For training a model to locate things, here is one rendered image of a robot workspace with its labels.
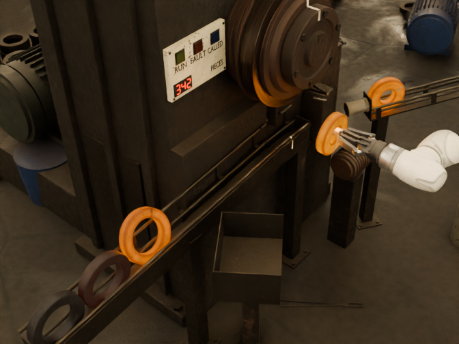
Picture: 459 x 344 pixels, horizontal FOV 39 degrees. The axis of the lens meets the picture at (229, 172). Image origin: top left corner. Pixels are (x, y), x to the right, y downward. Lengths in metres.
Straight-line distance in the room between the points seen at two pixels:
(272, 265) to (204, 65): 0.68
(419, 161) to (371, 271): 0.93
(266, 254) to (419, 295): 0.95
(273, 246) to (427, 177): 0.54
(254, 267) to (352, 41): 2.75
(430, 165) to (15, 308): 1.80
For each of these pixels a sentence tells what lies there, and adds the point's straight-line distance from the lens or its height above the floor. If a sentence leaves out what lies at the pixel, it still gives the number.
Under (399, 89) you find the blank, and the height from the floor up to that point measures 0.73.
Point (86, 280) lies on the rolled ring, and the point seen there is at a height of 0.75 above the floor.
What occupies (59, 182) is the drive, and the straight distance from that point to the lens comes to 3.10.
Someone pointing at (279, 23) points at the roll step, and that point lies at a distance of 2.09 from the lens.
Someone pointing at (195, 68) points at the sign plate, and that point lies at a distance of 2.07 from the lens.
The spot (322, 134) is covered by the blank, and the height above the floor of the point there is 0.86.
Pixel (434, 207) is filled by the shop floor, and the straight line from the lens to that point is 3.33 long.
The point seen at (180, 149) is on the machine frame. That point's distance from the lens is 2.15.
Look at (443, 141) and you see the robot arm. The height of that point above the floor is 0.89.
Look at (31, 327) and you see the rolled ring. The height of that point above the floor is 0.72.
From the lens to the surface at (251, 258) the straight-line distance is 2.15.
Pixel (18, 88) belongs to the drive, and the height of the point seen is 0.64.
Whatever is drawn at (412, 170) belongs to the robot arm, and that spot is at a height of 0.86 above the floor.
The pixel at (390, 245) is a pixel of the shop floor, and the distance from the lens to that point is 3.09.
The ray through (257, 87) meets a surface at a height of 1.04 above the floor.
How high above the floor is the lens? 2.18
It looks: 40 degrees down
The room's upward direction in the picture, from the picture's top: 2 degrees counter-clockwise
